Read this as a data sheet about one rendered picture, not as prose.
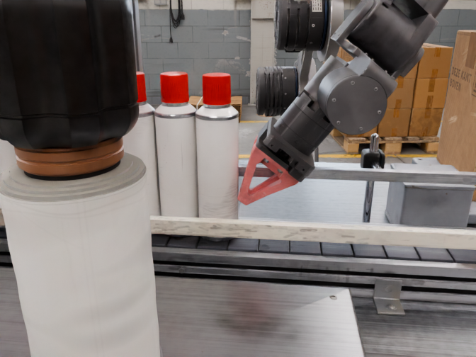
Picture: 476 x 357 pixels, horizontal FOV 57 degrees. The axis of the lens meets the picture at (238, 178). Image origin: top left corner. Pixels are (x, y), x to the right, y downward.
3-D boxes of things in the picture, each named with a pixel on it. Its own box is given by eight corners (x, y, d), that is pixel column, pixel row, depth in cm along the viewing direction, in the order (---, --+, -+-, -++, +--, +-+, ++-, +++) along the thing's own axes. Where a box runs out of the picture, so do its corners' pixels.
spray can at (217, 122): (194, 239, 56) (188, 76, 49) (205, 222, 61) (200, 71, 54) (234, 244, 55) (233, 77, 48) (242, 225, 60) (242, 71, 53)
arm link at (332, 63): (368, 74, 53) (333, 44, 52) (385, 85, 47) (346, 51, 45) (330, 119, 55) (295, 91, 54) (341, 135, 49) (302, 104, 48)
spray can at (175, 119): (156, 236, 57) (145, 75, 50) (168, 219, 62) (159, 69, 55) (196, 239, 57) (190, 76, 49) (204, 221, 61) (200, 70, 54)
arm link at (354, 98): (418, 46, 51) (364, -4, 49) (465, 59, 40) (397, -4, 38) (346, 126, 54) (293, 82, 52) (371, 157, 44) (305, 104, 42)
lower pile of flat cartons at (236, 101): (183, 122, 497) (182, 103, 489) (190, 112, 547) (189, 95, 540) (241, 123, 494) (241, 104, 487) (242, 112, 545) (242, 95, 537)
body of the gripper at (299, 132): (259, 146, 49) (302, 93, 46) (263, 127, 58) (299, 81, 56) (304, 181, 50) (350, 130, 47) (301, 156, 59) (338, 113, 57)
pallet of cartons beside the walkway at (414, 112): (440, 154, 387) (457, 47, 356) (345, 154, 384) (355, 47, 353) (390, 122, 500) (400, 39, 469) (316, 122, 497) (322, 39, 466)
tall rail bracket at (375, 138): (359, 258, 62) (372, 144, 56) (352, 234, 69) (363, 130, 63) (382, 259, 61) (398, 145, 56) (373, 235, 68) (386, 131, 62)
